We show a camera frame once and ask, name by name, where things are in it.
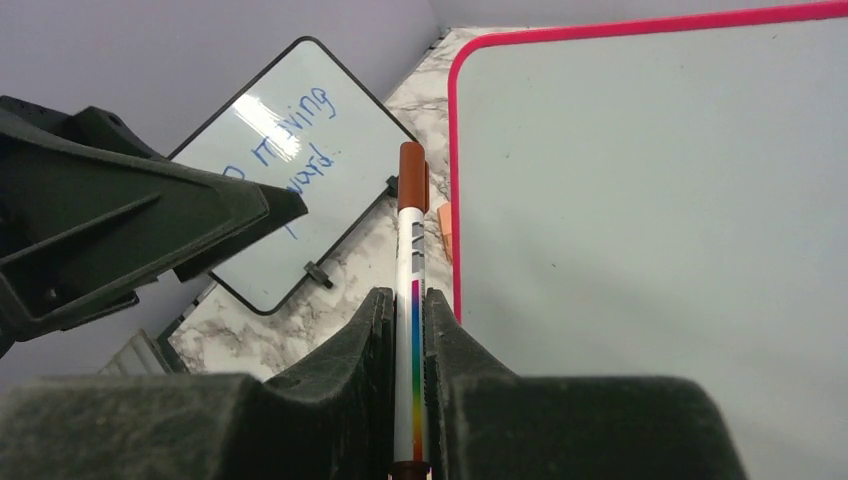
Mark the orange eraser block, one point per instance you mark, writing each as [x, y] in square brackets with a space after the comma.
[444, 215]

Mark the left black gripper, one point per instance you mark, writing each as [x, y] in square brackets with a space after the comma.
[90, 213]

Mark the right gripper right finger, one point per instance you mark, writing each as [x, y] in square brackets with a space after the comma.
[487, 422]

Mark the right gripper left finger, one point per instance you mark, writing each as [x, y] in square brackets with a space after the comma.
[326, 417]

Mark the black framed written whiteboard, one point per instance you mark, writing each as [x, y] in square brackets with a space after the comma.
[306, 124]

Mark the pink framed whiteboard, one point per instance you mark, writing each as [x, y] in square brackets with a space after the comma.
[666, 196]

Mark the black whiteboard stand clip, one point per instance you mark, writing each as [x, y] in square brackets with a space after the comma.
[318, 275]

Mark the brown marker cap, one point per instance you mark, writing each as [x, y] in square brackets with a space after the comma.
[413, 177]

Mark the white rainbow marker pen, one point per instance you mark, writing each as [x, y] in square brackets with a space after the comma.
[410, 458]

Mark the aluminium frame rail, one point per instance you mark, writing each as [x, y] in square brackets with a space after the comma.
[143, 355]

